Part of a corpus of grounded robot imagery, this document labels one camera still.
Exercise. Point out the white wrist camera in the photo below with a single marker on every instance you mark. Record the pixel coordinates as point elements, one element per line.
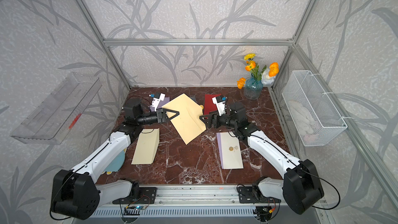
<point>220,102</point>
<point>157,98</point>

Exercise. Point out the red envelope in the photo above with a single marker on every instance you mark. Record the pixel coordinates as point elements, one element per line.
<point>209,105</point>

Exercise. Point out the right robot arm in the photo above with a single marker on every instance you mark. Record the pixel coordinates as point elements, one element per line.
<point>300,185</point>

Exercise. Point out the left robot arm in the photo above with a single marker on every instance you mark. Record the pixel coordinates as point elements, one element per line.
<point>75,193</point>

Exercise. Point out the pale yellow envelope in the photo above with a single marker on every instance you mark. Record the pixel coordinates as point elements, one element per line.
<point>146,147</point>

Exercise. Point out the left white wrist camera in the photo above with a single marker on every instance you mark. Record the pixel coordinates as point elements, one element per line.
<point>157,98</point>

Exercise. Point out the white wire basket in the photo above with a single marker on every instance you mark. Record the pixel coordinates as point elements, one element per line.
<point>303,87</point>

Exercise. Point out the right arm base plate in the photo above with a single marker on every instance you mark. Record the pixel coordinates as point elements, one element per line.
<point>249,194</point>

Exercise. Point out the white cloth in basket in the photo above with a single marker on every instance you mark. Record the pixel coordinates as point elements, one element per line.
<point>304,121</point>

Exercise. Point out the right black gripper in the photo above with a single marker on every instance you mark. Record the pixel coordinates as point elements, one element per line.
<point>210,117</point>

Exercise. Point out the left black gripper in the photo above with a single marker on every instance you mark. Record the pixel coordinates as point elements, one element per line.
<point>160,118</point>

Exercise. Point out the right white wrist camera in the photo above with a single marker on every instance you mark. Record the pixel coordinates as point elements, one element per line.
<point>220,102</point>

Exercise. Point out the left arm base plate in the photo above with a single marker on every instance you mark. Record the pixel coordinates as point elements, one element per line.
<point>142,195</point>

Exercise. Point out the blue glass vase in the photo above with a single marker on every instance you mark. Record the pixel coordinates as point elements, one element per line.
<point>253,88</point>

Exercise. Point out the tan kraft envelope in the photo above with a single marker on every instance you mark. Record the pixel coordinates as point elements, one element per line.
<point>187,123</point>

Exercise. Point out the cream white envelope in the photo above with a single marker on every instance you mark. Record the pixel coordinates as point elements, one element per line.
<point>231,153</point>

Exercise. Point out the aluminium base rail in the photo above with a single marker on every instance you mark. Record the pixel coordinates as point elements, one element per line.
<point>197,195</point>

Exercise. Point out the clear acrylic wall shelf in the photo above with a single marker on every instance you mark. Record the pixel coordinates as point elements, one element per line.
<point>50,123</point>

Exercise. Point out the orange and yellow flowers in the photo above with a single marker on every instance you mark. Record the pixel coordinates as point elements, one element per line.
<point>265,74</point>

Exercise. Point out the lilac envelope with gold seal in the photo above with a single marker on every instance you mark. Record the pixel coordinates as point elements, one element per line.
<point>161,104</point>

